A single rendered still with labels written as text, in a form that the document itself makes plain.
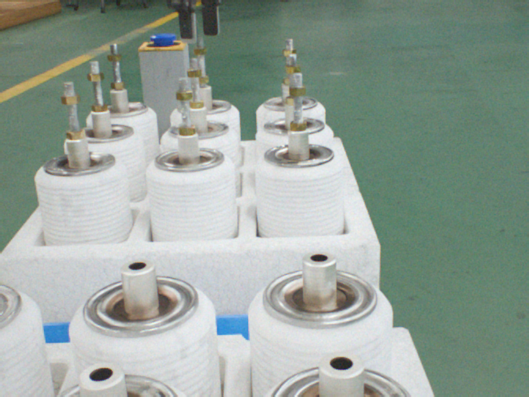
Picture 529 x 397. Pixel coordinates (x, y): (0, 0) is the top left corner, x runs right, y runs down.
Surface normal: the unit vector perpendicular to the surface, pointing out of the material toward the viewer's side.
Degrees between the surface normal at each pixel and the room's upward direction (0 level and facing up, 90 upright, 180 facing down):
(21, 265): 90
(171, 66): 90
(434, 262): 0
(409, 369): 0
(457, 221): 0
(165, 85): 90
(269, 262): 90
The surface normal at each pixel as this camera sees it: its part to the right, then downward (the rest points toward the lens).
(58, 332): 0.01, 0.33
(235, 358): -0.04, -0.93
